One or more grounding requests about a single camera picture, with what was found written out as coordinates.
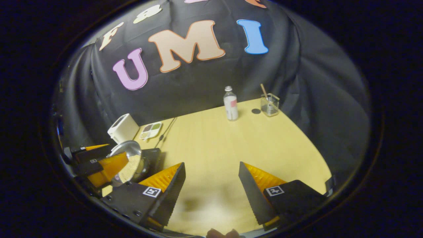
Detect heap of beige beads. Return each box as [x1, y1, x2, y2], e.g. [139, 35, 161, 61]
[118, 155, 141, 183]

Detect black induction cooktop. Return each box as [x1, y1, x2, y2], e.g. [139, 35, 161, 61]
[139, 148, 165, 182]

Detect white toaster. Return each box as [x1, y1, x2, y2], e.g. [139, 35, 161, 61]
[107, 113, 140, 144]

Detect black backdrop cloth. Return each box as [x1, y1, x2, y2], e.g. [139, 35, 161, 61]
[53, 0, 370, 185]

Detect white divided bean dish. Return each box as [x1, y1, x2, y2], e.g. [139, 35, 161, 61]
[139, 122, 163, 140]

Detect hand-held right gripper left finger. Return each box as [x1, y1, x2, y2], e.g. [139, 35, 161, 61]
[100, 162, 186, 232]

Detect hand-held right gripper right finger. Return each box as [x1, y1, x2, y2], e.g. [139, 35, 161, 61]
[238, 161, 327, 232]

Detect clear bottle with pink label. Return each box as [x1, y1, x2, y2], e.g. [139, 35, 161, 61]
[223, 86, 239, 121]

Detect steel pot with black handles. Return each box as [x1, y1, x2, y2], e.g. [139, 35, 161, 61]
[109, 140, 149, 184]

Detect black power cable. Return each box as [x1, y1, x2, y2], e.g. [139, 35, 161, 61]
[155, 117, 178, 148]

